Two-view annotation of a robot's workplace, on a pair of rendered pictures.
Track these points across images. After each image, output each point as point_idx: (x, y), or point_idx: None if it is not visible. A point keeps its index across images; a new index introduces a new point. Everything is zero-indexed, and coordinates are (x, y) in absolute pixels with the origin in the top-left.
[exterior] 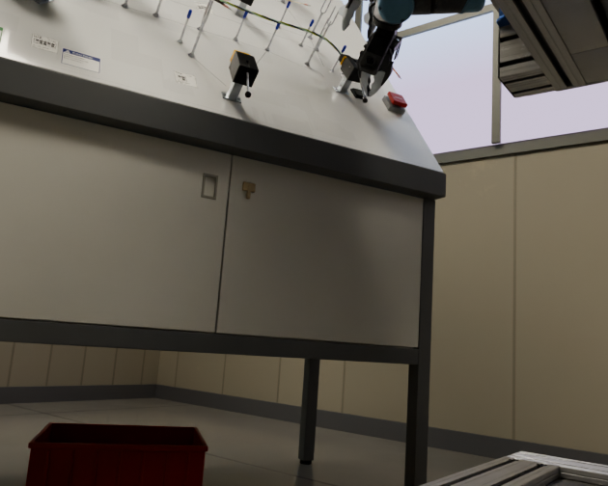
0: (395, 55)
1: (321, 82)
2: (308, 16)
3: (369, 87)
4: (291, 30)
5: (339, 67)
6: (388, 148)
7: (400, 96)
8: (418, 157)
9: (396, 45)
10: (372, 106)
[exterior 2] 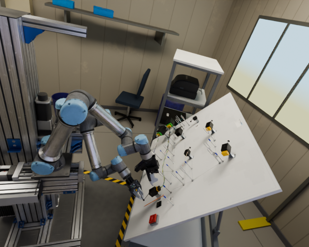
0: (131, 190)
1: (162, 190)
2: (215, 175)
3: (141, 196)
4: (193, 173)
5: (175, 195)
6: (134, 215)
7: (153, 219)
8: (130, 228)
9: (127, 185)
10: (153, 210)
